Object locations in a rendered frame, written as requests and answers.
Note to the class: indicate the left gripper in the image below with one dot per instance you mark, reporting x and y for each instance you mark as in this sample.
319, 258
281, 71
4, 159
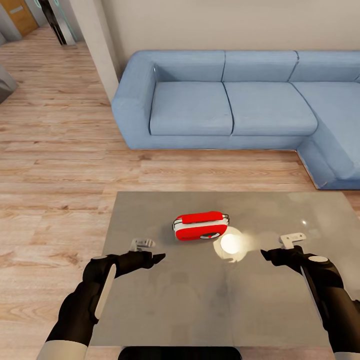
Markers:
143, 259

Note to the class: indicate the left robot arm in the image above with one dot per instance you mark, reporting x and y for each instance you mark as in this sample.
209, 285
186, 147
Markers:
81, 309

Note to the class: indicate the coffee table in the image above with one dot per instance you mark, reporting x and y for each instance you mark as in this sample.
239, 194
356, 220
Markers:
221, 291

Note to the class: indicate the door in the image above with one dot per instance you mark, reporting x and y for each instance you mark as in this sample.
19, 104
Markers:
20, 15

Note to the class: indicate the radio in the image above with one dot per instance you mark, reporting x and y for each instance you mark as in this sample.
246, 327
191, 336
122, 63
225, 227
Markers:
200, 225

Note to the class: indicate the standing mirror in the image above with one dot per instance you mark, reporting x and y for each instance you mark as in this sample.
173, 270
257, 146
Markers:
58, 23

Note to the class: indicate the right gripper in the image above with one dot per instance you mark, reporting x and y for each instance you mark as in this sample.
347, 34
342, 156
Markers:
280, 257

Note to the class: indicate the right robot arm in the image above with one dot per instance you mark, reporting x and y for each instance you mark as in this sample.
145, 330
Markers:
338, 313

